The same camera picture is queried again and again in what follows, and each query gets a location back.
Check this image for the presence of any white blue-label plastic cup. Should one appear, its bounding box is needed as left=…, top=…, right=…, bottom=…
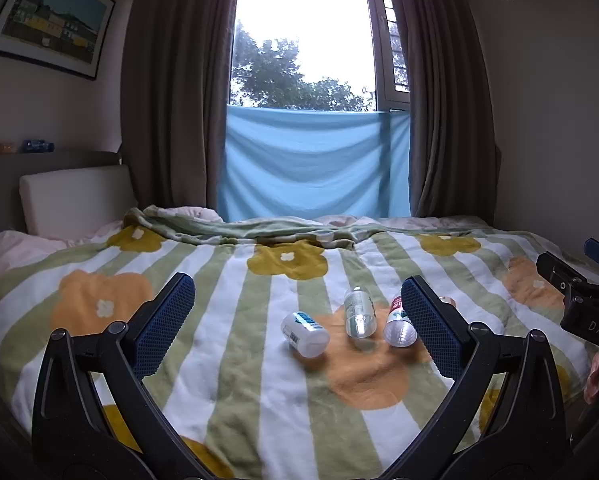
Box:
left=281, top=311, right=331, bottom=359

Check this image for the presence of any orange-label clear plastic cup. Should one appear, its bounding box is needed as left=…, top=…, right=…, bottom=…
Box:
left=439, top=296, right=457, bottom=308

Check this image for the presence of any red-label plastic cup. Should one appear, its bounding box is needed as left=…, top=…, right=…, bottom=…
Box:
left=383, top=296, right=418, bottom=348

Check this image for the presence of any clear green-label plastic cup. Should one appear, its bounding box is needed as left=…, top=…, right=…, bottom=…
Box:
left=344, top=286, right=377, bottom=339

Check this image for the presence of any right hand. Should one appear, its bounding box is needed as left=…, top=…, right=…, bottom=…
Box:
left=584, top=351, right=599, bottom=405

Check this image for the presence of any right brown curtain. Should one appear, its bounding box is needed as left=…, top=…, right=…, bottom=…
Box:
left=396, top=0, right=501, bottom=222

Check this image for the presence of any brown curtain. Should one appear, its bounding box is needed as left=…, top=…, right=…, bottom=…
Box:
left=396, top=0, right=501, bottom=222
left=120, top=0, right=236, bottom=208

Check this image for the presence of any pink bed sheet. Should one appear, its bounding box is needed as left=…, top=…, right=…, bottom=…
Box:
left=0, top=220, right=122, bottom=276

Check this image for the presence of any striped floral blanket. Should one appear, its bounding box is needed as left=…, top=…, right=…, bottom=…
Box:
left=0, top=207, right=595, bottom=479

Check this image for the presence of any white headboard cushion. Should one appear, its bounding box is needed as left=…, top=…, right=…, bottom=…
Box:
left=19, top=165, right=138, bottom=240

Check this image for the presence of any dark headboard shelf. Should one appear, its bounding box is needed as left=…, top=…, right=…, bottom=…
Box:
left=0, top=151, right=119, bottom=232

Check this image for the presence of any blue toy car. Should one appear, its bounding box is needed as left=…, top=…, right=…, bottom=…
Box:
left=20, top=139, right=55, bottom=154

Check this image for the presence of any light blue hanging cloth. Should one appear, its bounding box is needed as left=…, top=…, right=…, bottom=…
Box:
left=216, top=106, right=411, bottom=221

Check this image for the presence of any left brown curtain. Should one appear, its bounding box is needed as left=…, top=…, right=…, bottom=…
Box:
left=120, top=0, right=236, bottom=208

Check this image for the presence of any framed town picture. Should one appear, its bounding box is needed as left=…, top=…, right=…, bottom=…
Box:
left=0, top=0, right=115, bottom=81

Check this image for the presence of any window frame with shutter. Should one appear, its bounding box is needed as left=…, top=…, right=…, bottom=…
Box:
left=368, top=0, right=410, bottom=110

